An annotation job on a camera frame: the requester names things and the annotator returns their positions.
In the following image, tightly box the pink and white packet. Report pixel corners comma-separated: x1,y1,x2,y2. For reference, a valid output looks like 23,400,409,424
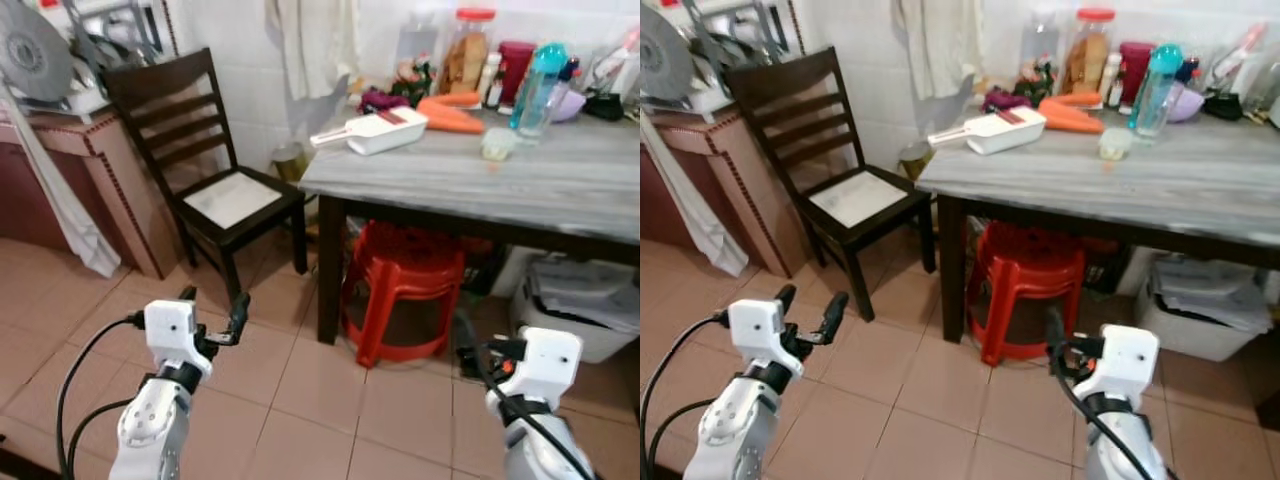
589,24,641,97
1209,21,1267,92

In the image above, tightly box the white draped cloth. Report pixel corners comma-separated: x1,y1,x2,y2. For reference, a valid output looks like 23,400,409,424
0,78,123,280
640,108,750,279

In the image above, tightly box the teal water bottle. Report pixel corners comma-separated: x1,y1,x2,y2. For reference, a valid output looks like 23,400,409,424
509,42,569,142
1127,42,1185,140

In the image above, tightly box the grey electric fan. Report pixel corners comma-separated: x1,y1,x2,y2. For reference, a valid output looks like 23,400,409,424
0,10,77,103
640,5,697,103

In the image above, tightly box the large orange carrot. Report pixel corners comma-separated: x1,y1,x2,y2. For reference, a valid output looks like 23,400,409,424
1037,101,1106,135
417,102,487,136

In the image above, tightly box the brass pot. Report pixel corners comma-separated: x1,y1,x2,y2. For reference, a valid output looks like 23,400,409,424
897,141,937,182
271,141,312,184

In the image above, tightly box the small flower bunch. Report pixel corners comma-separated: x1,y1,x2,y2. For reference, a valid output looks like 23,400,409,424
391,54,437,107
1014,54,1058,107

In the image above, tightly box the white vegetable slicer with handle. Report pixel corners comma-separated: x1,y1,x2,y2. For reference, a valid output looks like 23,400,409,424
926,105,1048,156
309,106,430,157

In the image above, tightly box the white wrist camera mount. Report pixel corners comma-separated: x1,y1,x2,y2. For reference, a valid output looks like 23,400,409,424
496,327,584,407
143,300,215,379
727,298,802,377
1084,324,1162,403

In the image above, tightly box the grey marble top table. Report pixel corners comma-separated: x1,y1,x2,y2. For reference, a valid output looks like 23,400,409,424
298,108,641,347
914,108,1280,347

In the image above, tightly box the glass jar with red lid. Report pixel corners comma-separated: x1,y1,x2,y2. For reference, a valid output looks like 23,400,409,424
1061,7,1117,97
436,7,499,97

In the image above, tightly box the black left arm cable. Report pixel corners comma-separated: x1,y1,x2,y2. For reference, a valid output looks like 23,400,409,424
641,311,731,480
54,313,147,480

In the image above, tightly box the purple plastic bowl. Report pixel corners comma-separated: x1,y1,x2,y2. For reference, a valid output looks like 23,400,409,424
549,84,589,124
1166,82,1207,124

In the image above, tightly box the white plastic storage box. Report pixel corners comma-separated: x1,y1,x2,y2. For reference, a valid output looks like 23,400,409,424
1134,254,1273,363
509,254,641,365

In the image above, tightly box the maroon plastic container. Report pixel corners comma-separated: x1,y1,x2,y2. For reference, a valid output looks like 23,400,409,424
496,40,537,110
1117,40,1157,110

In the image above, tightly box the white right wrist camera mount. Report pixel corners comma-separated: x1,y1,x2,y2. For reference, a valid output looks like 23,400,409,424
496,327,584,407
1084,324,1162,403

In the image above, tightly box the small pale cup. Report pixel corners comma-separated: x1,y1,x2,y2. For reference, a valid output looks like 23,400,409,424
480,126,519,162
1097,126,1135,162

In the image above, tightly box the brown tiled counter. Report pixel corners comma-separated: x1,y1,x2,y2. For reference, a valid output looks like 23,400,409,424
640,98,813,280
0,98,187,282

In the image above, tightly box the white hanging towel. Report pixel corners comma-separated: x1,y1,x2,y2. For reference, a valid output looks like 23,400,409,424
892,0,987,102
264,0,362,102

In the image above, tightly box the red plastic stool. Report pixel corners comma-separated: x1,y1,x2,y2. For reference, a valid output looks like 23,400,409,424
966,221,1088,368
339,221,468,370

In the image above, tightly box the black small dish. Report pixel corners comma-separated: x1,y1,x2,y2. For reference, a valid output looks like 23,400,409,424
584,90,627,123
1202,91,1247,122

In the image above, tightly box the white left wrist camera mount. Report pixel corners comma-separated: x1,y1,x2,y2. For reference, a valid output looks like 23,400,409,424
727,298,802,377
143,300,215,379

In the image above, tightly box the dark wooden chair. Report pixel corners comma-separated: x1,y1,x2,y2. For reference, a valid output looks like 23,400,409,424
104,47,310,303
724,46,938,323

